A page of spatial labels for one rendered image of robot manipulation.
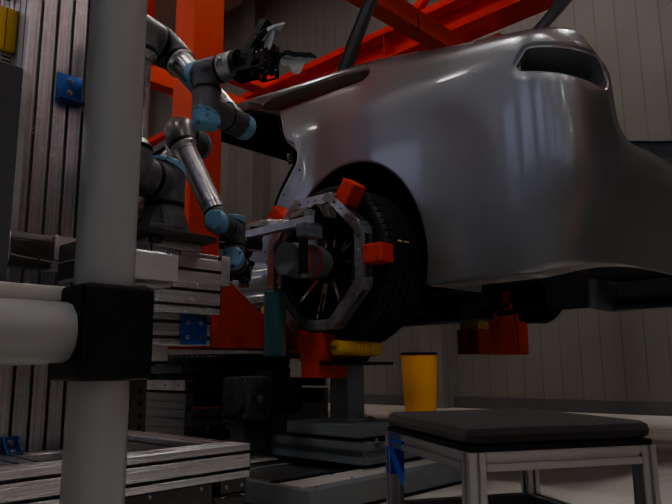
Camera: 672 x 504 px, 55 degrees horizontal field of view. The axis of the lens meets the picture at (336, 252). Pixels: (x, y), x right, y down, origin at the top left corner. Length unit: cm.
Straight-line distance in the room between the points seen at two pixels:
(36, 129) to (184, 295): 61
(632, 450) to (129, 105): 106
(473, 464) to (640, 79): 616
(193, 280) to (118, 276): 161
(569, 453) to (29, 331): 98
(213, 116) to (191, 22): 141
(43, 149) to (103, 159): 167
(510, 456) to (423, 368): 546
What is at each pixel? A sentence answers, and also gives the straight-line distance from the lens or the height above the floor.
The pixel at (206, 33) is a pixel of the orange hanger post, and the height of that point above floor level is 191.
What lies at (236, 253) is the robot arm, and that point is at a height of 82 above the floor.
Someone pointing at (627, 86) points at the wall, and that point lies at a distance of 705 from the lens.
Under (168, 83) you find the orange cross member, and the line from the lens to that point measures 539.
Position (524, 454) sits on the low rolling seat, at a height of 29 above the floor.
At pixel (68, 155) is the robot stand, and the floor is 104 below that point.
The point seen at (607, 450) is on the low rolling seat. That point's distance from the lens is 122.
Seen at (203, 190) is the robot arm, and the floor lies 102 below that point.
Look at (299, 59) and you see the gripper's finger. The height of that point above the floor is 122.
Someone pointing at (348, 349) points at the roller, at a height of 50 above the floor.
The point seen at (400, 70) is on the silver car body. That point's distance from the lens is 283.
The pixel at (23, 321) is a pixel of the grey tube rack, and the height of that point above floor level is 45.
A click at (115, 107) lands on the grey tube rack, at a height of 56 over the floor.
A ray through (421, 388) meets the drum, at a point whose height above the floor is 23.
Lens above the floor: 43
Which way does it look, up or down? 10 degrees up
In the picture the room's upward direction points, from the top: 1 degrees counter-clockwise
